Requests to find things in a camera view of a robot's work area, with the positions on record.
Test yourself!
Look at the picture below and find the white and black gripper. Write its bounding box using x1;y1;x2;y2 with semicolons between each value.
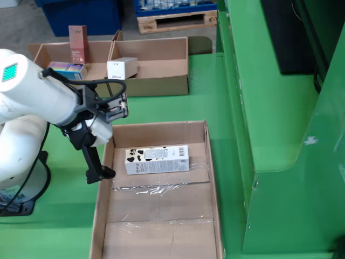
56;114;116;185

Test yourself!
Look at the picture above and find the plain white carton box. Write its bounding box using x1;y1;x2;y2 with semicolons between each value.
106;57;139;81

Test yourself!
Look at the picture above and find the cow print white carton box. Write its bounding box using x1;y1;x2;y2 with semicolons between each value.
123;145;190;176

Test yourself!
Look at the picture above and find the large shallow cardboard tray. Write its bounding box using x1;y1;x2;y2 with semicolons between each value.
88;120;224;259

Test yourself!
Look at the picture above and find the blue iridescent carton box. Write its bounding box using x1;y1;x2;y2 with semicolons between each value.
47;62;88;80

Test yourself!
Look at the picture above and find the empty cardboard box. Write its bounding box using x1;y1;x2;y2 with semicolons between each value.
104;37;190;98

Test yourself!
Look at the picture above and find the cardboard box with cartons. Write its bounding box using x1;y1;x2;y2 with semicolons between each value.
27;30;124;99

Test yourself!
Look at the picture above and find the tall pink red carton box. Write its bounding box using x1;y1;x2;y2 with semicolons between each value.
68;25;89;65

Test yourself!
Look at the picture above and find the blue plastic crate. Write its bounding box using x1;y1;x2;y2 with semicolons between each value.
34;0;122;38

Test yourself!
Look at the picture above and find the wooden pallet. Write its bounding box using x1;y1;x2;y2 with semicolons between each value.
136;10;218;35

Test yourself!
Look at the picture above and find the green metal machine housing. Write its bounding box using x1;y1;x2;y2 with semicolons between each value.
215;0;345;256

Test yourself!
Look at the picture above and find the black monitor panel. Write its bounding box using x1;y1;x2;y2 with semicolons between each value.
260;0;331;94

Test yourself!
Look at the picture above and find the thin black cable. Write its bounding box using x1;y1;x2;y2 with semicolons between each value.
0;122;51;216

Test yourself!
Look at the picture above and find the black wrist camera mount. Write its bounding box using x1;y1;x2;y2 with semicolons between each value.
77;85;129;124

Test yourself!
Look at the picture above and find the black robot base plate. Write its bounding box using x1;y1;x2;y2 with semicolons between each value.
0;151;52;216

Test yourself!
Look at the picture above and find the black cable with plug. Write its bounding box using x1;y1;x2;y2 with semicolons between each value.
40;67;127;106

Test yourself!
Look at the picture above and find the blue wire mesh container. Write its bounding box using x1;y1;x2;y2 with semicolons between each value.
133;0;218;17

